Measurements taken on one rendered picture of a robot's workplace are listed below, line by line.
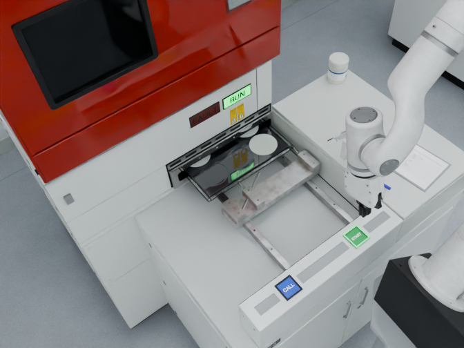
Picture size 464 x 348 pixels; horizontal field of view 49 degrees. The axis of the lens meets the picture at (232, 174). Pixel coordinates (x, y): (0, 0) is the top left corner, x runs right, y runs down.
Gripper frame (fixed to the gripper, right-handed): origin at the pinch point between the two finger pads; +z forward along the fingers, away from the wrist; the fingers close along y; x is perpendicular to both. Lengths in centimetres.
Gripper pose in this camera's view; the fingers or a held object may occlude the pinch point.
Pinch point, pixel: (364, 208)
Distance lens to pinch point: 140.8
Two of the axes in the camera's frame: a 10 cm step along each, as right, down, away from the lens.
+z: 1.8, 7.2, 6.7
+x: 8.0, -5.1, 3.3
